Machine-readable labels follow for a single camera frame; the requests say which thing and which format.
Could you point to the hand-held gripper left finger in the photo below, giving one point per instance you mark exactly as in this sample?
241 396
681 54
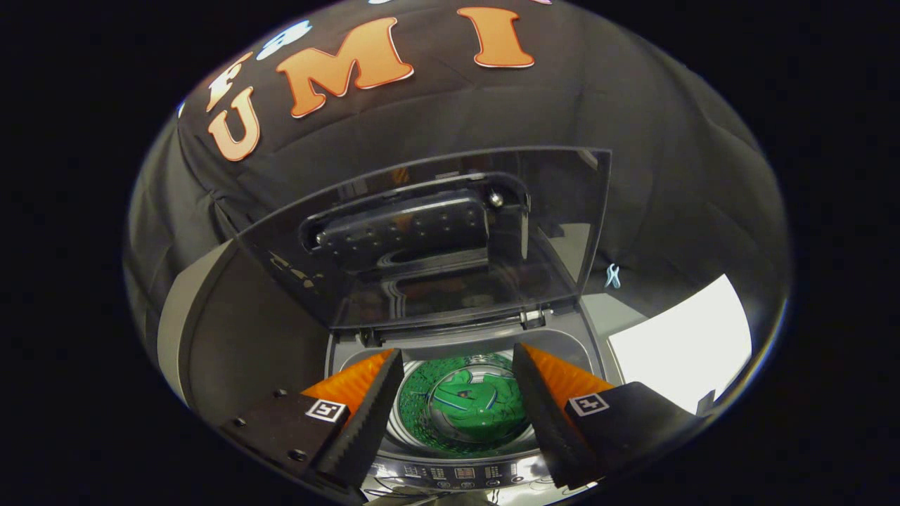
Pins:
369 422

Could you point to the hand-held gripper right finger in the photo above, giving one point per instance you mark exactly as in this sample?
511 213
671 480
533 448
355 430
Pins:
545 422

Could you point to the green polo shirt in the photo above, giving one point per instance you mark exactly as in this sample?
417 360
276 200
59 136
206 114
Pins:
471 400

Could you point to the grey washing machine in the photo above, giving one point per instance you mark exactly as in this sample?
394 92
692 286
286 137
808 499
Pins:
457 474

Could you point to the transparent washing machine lid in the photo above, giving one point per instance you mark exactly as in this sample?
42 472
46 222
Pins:
548 211

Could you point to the grey side table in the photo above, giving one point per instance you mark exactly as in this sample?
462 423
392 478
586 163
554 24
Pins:
260 330

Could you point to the white sheet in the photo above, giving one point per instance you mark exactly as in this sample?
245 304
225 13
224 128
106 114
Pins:
682 344

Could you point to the light blue clip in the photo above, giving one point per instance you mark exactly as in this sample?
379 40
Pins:
612 277

